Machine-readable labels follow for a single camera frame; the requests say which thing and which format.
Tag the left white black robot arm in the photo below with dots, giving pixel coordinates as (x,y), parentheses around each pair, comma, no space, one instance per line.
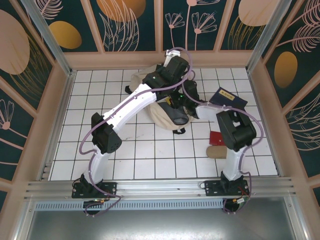
(132,105)

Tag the red wallet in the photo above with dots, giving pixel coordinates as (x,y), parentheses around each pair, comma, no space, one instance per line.
(215,138)

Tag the navy book yellow label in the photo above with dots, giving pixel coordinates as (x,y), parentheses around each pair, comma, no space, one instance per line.
(237,102)

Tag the green controller board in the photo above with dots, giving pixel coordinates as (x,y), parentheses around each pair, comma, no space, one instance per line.
(242,201)

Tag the aluminium front rail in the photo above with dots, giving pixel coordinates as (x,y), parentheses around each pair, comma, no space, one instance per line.
(160,187)

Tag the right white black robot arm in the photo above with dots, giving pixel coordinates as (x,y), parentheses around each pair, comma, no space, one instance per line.
(236,130)

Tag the grey metal sheet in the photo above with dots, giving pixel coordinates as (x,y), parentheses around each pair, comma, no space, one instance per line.
(160,225)

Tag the aluminium corner post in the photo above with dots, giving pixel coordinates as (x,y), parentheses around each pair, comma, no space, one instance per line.
(50,37)
(268,37)

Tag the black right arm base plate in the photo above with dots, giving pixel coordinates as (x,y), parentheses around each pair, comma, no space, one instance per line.
(212,187)

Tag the beige backpack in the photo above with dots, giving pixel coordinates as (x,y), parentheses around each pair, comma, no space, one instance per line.
(160,120)

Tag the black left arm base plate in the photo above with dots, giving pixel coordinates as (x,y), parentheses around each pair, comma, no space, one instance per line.
(110,188)

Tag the tan pencil case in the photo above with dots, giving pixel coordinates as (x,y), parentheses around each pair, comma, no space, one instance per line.
(215,152)

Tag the aluminium side rail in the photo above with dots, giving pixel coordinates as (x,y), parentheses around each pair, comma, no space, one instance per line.
(65,100)

